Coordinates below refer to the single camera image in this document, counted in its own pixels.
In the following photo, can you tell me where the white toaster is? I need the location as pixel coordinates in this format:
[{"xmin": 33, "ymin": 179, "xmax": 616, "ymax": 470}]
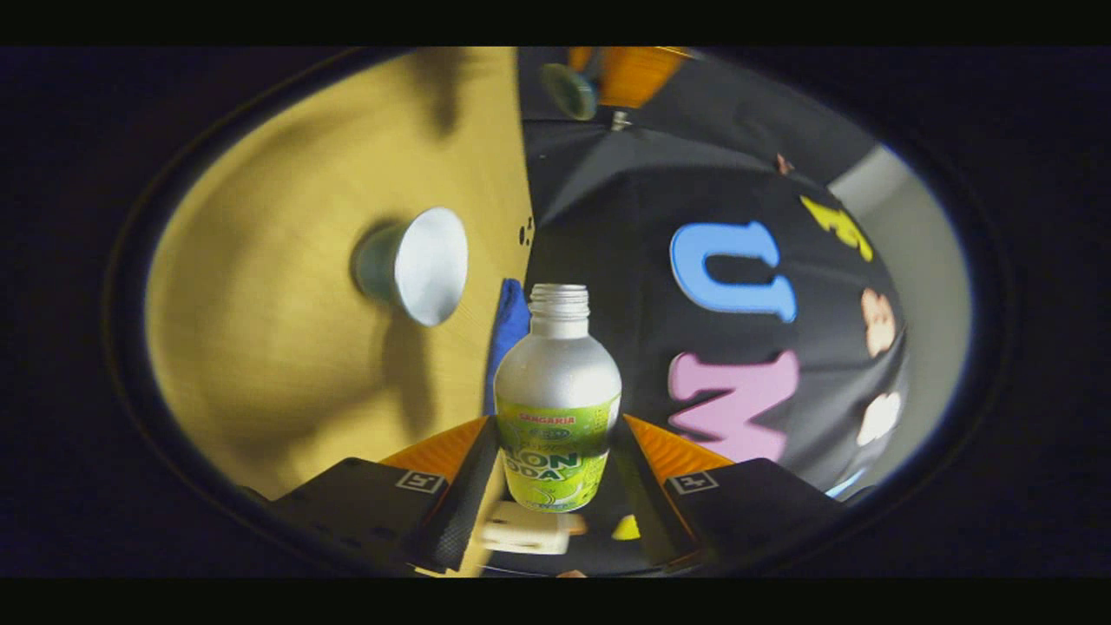
[{"xmin": 479, "ymin": 501, "xmax": 574, "ymax": 556}]

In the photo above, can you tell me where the white and teal teacup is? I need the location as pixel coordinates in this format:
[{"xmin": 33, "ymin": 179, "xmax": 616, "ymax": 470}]
[{"xmin": 352, "ymin": 207, "xmax": 470, "ymax": 328}]

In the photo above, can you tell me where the blue folded towel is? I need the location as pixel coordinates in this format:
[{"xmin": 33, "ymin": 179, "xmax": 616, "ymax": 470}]
[{"xmin": 483, "ymin": 278, "xmax": 532, "ymax": 416}]

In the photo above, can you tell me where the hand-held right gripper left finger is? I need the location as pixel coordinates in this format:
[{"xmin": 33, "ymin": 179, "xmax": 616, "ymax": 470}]
[{"xmin": 271, "ymin": 417, "xmax": 504, "ymax": 574}]

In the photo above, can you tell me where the silver green water bottle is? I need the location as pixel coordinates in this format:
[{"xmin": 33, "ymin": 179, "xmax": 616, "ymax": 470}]
[{"xmin": 493, "ymin": 283, "xmax": 623, "ymax": 513}]

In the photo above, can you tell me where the black backdrop cloth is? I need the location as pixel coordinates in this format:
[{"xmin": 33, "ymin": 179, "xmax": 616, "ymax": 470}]
[{"xmin": 518, "ymin": 48, "xmax": 912, "ymax": 574}]

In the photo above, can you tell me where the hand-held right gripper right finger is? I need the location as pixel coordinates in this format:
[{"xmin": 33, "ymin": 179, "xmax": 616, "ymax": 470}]
[{"xmin": 615, "ymin": 413, "xmax": 847, "ymax": 576}]

